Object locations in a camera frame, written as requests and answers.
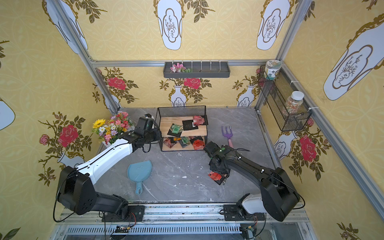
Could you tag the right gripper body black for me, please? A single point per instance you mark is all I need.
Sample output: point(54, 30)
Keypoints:
point(216, 168)

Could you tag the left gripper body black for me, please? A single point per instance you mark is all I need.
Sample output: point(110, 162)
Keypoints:
point(154, 132)

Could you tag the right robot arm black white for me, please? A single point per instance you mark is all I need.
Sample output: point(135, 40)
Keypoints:
point(278, 194)

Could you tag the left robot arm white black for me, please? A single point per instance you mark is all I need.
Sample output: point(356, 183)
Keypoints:
point(76, 190)

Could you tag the lower shelf dark red bag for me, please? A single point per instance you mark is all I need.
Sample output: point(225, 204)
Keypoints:
point(169, 142)

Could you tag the green oolong tea bag packet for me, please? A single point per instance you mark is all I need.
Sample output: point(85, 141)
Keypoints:
point(175, 130)

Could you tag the black tea bag barcode back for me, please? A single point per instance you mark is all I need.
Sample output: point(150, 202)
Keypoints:
point(189, 125)

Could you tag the pink earl grey tea bag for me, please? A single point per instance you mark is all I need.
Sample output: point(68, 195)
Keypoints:
point(199, 121)

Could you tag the light blue leaf-shaped tray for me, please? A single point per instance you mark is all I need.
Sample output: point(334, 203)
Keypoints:
point(138, 173)

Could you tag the flower bouquet white fence planter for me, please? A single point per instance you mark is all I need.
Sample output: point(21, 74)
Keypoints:
point(109, 130)

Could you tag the pink artificial flowers in tray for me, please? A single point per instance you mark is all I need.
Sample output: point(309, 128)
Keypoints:
point(179, 68)

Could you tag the clear jar white lid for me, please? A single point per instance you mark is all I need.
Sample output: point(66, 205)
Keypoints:
point(293, 103)

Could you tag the white patterned lidded jar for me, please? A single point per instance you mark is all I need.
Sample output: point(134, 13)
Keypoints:
point(272, 69)

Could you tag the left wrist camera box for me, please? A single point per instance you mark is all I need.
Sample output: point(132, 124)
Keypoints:
point(145, 125)

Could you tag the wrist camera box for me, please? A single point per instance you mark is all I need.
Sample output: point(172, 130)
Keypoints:
point(210, 149)
point(145, 125)

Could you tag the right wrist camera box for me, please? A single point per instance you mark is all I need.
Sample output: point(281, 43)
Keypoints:
point(210, 149)

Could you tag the purple garden fork pink handle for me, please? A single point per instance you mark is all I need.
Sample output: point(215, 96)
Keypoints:
point(228, 133)

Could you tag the black wire two-tier shelf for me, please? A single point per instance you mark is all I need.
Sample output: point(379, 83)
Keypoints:
point(166, 116)

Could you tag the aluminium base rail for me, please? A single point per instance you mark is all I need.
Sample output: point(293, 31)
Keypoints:
point(186, 219)

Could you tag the grey wall-mounted tray shelf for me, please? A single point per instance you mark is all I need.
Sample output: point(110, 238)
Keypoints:
point(200, 69)

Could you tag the black wire wall basket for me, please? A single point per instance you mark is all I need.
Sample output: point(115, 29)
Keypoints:
point(275, 93)

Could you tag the small circuit board with wires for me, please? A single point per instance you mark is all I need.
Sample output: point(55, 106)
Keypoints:
point(122, 229)

